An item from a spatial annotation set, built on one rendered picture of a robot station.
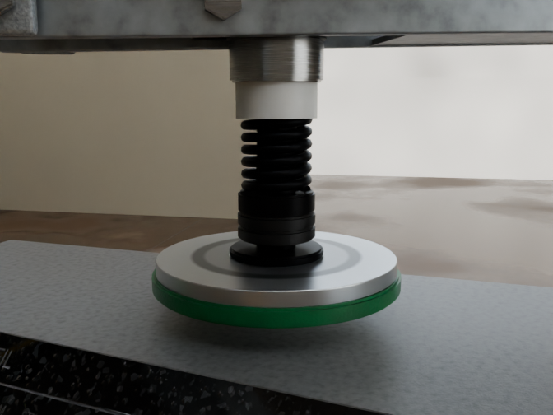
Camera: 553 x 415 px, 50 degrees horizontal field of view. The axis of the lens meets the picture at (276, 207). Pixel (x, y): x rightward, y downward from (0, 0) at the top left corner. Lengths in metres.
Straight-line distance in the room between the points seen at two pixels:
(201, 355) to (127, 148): 5.35
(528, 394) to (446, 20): 0.28
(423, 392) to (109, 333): 0.26
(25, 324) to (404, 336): 0.33
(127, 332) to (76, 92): 5.52
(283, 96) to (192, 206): 5.14
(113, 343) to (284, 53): 0.27
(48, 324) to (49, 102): 5.62
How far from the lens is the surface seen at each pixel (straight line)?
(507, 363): 0.49
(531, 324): 0.57
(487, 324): 0.56
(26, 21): 0.44
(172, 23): 0.45
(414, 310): 0.58
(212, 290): 0.44
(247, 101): 0.49
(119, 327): 0.54
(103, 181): 5.94
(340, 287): 0.44
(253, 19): 0.46
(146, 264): 0.73
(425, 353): 0.49
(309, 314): 0.44
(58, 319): 0.58
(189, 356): 0.47
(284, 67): 0.48
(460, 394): 0.43
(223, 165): 5.46
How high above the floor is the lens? 1.06
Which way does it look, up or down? 10 degrees down
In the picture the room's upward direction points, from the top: straight up
